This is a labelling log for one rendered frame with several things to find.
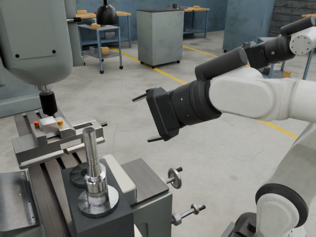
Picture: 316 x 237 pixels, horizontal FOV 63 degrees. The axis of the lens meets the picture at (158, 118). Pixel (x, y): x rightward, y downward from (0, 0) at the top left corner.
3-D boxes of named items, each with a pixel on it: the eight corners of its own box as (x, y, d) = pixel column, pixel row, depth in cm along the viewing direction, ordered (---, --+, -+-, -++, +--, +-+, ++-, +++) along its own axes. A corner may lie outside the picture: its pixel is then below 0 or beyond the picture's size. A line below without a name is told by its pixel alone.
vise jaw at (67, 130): (67, 122, 115) (65, 114, 113) (76, 135, 106) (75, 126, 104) (53, 126, 112) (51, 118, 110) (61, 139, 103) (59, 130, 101)
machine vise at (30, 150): (93, 128, 125) (90, 107, 120) (106, 141, 114) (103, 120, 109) (13, 151, 108) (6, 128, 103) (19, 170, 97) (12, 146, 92)
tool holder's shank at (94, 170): (85, 180, 53) (77, 134, 48) (90, 170, 56) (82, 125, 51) (100, 181, 53) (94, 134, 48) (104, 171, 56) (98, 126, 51)
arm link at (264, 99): (225, 98, 54) (296, 112, 46) (205, 109, 47) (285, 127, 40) (229, 67, 51) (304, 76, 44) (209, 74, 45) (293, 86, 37)
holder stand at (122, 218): (110, 205, 82) (104, 153, 72) (137, 265, 64) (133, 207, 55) (71, 219, 77) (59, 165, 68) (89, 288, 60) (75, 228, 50)
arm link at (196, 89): (220, 112, 59) (271, 98, 51) (197, 127, 51) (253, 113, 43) (203, 65, 58) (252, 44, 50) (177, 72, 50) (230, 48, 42)
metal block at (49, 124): (55, 128, 110) (52, 115, 107) (59, 134, 105) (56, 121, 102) (42, 132, 107) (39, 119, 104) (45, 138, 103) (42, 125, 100)
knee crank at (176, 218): (201, 204, 141) (201, 196, 139) (208, 211, 137) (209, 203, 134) (167, 221, 131) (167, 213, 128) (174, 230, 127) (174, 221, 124)
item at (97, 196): (84, 206, 56) (81, 186, 53) (91, 190, 60) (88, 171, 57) (106, 207, 55) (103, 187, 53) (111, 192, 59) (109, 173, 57)
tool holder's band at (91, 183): (81, 186, 53) (80, 182, 53) (88, 171, 57) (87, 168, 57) (103, 187, 53) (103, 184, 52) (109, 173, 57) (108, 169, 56)
